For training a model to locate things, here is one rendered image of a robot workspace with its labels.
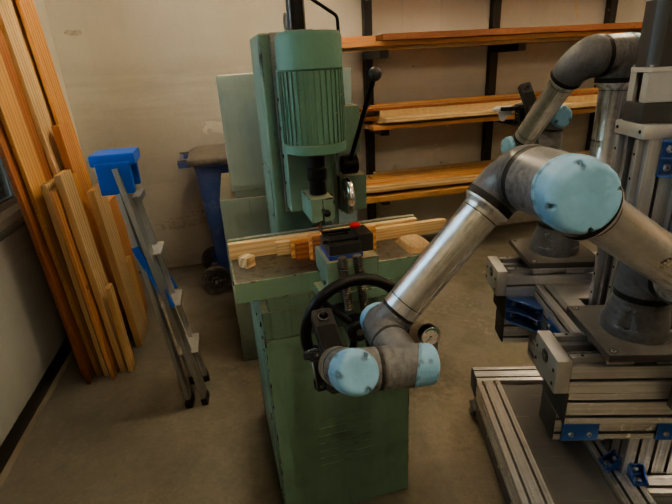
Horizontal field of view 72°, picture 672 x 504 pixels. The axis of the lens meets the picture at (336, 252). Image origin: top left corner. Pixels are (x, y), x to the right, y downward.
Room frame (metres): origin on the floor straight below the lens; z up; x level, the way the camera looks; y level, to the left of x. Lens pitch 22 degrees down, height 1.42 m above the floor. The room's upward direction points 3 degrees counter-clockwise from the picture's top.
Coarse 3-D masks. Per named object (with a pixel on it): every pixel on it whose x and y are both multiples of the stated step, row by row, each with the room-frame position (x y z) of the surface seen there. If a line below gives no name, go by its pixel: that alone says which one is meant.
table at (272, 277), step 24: (384, 240) 1.38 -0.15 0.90; (264, 264) 1.24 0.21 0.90; (288, 264) 1.23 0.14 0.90; (312, 264) 1.22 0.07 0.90; (384, 264) 1.22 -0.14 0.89; (408, 264) 1.24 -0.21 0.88; (240, 288) 1.12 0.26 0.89; (264, 288) 1.13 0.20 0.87; (288, 288) 1.15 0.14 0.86; (312, 288) 1.17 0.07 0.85
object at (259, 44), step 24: (264, 48) 1.49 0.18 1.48; (264, 72) 1.49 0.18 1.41; (264, 96) 1.49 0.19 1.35; (264, 120) 1.52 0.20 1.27; (264, 144) 1.59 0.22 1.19; (264, 168) 1.65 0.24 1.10; (336, 168) 1.55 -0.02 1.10; (336, 192) 1.54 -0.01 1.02; (288, 216) 1.50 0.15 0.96; (336, 216) 1.54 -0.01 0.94
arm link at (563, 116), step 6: (564, 108) 1.65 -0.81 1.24; (558, 114) 1.65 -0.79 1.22; (564, 114) 1.65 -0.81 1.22; (570, 114) 1.66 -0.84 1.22; (552, 120) 1.66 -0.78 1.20; (558, 120) 1.65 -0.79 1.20; (564, 120) 1.65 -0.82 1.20; (546, 126) 1.69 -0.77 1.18; (552, 126) 1.67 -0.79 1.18; (558, 126) 1.65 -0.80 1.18; (564, 126) 1.66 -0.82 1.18
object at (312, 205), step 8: (304, 192) 1.38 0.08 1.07; (304, 200) 1.38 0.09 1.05; (312, 200) 1.29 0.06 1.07; (320, 200) 1.29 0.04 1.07; (328, 200) 1.30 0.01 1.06; (304, 208) 1.39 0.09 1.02; (312, 208) 1.29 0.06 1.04; (320, 208) 1.29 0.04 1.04; (328, 208) 1.30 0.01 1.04; (312, 216) 1.29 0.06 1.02; (320, 216) 1.29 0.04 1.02
